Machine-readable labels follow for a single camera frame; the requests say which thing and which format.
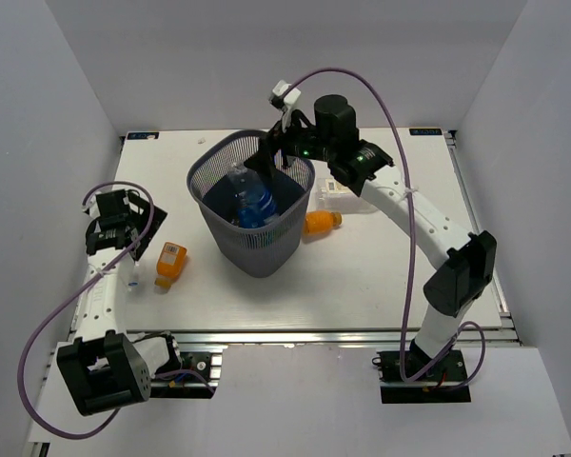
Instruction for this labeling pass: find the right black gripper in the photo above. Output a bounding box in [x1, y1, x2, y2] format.
[244, 106, 336, 181]

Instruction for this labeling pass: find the small blue label water bottle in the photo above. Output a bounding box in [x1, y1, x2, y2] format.
[227, 162, 279, 229]

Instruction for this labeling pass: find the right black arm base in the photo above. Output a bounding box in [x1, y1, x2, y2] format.
[371, 350, 471, 405]

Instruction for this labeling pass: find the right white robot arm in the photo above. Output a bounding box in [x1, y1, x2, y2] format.
[246, 92, 497, 380]

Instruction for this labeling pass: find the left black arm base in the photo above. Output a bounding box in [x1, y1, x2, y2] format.
[150, 333, 225, 400]

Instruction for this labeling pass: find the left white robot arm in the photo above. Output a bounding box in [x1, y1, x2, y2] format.
[57, 189, 183, 416]

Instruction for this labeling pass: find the grey mesh waste bin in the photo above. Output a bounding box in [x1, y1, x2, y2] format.
[187, 129, 315, 278]

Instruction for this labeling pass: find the square orange juice bottle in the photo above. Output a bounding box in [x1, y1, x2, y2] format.
[155, 242, 187, 290]

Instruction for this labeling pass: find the large clear yellow label bottle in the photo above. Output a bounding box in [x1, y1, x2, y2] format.
[316, 178, 378, 214]

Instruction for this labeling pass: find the round orange drink bottle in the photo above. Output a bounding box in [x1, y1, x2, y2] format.
[304, 210, 343, 236]

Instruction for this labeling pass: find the left blue corner sticker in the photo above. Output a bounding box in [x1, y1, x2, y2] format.
[126, 131, 159, 141]

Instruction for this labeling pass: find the blue corner sticker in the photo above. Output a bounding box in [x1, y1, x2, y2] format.
[409, 128, 443, 136]
[126, 131, 159, 141]

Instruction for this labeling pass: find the right blue corner sticker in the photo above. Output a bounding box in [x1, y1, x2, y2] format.
[409, 128, 443, 136]

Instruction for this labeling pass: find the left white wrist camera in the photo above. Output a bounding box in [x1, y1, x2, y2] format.
[82, 193, 101, 219]

